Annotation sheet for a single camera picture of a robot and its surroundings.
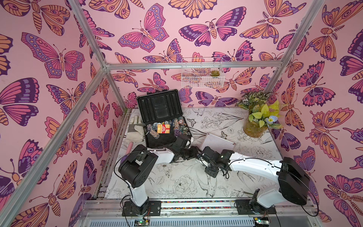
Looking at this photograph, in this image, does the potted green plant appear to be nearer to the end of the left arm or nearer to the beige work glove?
the end of the left arm

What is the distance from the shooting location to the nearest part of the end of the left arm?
0.73 meters

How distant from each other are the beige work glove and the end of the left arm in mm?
356

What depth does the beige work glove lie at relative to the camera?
103cm

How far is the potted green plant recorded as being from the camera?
33.5 inches

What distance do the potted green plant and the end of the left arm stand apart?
423 mm

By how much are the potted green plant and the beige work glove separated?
2.39 feet
